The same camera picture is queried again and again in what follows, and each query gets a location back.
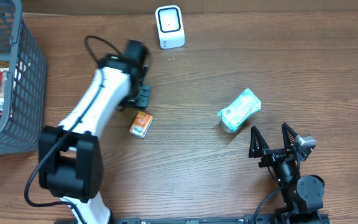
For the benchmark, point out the teal white tissue pack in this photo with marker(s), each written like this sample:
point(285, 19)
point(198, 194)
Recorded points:
point(242, 108)

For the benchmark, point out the white barcode scanner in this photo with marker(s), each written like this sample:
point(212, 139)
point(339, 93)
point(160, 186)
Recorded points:
point(170, 27)

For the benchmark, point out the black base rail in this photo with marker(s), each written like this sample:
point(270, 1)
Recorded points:
point(246, 219)

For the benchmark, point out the grey tape roll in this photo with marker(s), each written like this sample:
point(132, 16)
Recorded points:
point(226, 128)

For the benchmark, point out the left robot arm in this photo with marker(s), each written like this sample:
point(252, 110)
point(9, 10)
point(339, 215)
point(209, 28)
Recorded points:
point(70, 161)

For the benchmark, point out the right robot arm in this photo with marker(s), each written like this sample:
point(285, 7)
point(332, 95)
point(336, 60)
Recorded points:
point(302, 195)

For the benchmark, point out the grey plastic mesh basket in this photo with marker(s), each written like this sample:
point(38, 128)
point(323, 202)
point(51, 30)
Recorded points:
point(24, 93)

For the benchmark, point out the orange snack packet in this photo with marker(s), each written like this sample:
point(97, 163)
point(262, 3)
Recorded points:
point(141, 124)

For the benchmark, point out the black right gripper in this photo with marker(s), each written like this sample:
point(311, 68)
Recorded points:
point(278, 154)

